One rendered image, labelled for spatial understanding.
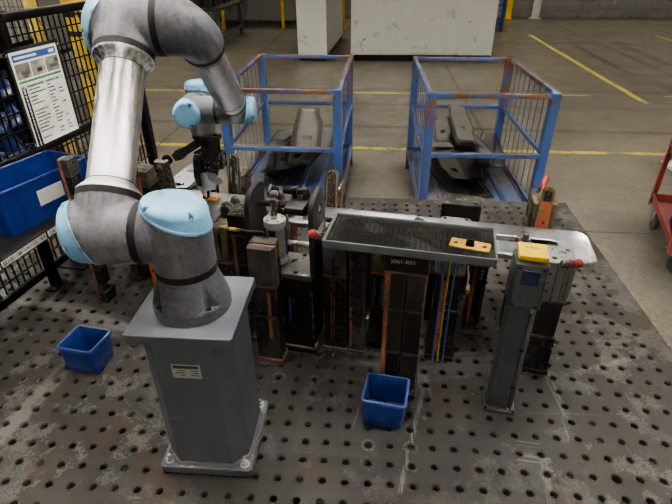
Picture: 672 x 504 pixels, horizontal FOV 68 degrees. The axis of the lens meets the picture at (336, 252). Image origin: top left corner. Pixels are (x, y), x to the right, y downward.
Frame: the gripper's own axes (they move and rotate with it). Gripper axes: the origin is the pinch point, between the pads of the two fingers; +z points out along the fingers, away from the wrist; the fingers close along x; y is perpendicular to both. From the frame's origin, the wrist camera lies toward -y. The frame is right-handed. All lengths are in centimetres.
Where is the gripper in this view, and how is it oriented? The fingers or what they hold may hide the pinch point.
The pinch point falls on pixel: (205, 192)
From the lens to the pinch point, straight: 170.2
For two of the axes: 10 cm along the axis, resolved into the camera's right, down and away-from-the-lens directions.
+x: 2.3, -5.1, 8.3
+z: -0.1, 8.5, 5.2
